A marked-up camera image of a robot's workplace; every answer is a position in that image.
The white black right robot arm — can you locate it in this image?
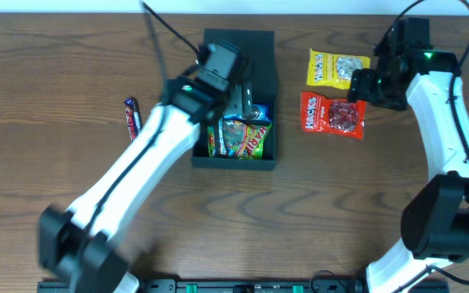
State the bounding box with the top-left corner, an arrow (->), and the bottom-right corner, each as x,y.
348,50 -> 469,292

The green Haribo gummy bag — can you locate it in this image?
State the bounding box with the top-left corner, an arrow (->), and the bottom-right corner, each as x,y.
208,119 -> 272,160

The dark green gift box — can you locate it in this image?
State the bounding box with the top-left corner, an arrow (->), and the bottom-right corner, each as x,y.
191,28 -> 278,171

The red Hacks candy bag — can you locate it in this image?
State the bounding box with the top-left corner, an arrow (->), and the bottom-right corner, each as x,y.
300,91 -> 366,140

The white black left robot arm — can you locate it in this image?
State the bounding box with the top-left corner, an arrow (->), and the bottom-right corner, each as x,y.
38,77 -> 252,292

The dark blue red candy bar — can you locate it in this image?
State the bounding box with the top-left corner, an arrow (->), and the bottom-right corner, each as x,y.
124,97 -> 142,141

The blue Oreo cookie pack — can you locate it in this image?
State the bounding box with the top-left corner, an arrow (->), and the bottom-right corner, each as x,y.
223,104 -> 272,126

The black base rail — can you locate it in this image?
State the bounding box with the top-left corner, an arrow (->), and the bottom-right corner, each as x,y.
37,278 -> 368,293

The yellow Hacks candy bag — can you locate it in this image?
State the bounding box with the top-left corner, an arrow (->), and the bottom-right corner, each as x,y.
306,49 -> 370,90

